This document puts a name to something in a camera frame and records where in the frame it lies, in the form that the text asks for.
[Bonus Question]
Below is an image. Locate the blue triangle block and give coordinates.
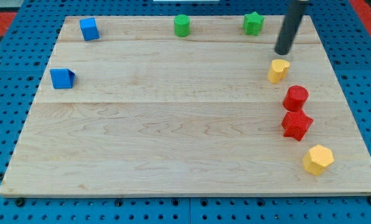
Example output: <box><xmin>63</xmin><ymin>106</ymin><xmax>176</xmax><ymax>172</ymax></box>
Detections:
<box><xmin>50</xmin><ymin>68</ymin><xmax>75</xmax><ymax>89</ymax></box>

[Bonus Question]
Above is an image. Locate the blue cube block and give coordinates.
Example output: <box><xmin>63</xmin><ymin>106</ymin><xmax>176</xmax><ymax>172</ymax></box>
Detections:
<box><xmin>79</xmin><ymin>17</ymin><xmax>100</xmax><ymax>41</ymax></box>

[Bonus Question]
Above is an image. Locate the light wooden board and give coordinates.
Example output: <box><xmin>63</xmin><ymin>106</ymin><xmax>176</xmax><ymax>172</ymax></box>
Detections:
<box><xmin>0</xmin><ymin>16</ymin><xmax>371</xmax><ymax>198</ymax></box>

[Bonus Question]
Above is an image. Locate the green cylinder block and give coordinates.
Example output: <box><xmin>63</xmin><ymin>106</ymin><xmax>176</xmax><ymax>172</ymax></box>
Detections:
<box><xmin>174</xmin><ymin>14</ymin><xmax>190</xmax><ymax>37</ymax></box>

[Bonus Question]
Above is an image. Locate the yellow heart block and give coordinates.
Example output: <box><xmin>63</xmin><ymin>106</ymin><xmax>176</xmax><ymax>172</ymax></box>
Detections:
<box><xmin>268</xmin><ymin>59</ymin><xmax>291</xmax><ymax>84</ymax></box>

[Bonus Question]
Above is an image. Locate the red star block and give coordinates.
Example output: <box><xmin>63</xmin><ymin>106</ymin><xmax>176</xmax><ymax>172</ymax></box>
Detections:
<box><xmin>281</xmin><ymin>110</ymin><xmax>314</xmax><ymax>141</ymax></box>

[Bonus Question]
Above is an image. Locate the red cylinder block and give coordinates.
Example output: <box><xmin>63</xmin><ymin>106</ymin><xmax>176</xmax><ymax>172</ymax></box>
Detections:
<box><xmin>283</xmin><ymin>85</ymin><xmax>309</xmax><ymax>112</ymax></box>

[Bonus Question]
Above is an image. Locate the green star block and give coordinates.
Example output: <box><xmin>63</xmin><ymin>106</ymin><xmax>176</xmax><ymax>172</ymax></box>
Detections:
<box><xmin>243</xmin><ymin>11</ymin><xmax>265</xmax><ymax>36</ymax></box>

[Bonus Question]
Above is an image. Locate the yellow hexagon block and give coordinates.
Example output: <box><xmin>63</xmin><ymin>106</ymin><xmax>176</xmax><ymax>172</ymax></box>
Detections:
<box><xmin>303</xmin><ymin>144</ymin><xmax>334</xmax><ymax>175</ymax></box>

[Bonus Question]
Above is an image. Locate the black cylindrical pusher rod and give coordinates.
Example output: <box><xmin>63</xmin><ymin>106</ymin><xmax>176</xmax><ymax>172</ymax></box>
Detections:
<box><xmin>275</xmin><ymin>0</ymin><xmax>310</xmax><ymax>55</ymax></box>

